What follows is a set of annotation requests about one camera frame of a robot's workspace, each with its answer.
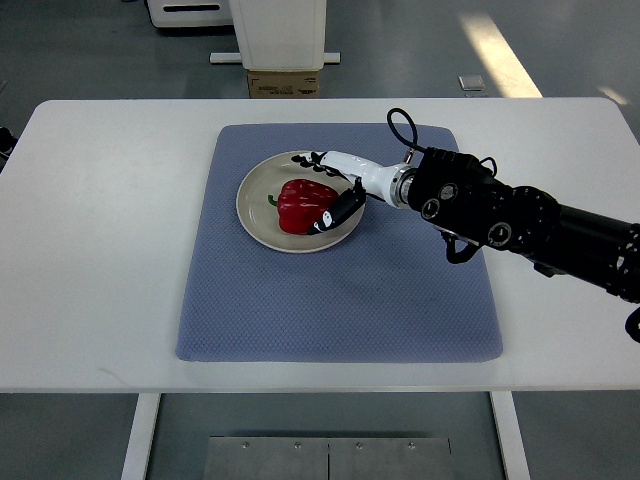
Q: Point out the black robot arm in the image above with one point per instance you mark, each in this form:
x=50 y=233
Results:
x=460 y=195

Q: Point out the black object at left edge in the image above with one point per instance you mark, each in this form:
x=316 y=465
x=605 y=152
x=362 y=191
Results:
x=7 y=144

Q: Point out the white table frame legs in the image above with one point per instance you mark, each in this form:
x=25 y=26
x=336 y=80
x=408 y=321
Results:
x=142 y=432

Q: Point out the cream round plate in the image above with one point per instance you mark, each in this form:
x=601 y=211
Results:
x=256 y=205

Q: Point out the red bell pepper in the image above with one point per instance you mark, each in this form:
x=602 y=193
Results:
x=301 y=203

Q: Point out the white pedestal stand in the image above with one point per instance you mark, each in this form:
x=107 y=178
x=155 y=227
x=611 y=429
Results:
x=279 y=36

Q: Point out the grey floor outlet plate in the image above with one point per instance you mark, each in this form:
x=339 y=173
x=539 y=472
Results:
x=471 y=83

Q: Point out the white cabinet with slot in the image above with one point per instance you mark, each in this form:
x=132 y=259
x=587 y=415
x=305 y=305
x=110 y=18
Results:
x=189 y=13

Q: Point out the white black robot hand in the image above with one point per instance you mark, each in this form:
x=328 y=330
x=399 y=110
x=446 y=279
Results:
x=385 y=183

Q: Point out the cardboard box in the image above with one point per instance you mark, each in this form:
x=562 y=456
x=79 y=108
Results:
x=283 y=84

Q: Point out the blue woven table mat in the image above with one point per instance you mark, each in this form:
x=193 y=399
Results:
x=384 y=294

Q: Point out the metal floor plate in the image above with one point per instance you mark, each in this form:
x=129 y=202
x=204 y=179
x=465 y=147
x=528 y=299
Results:
x=263 y=457

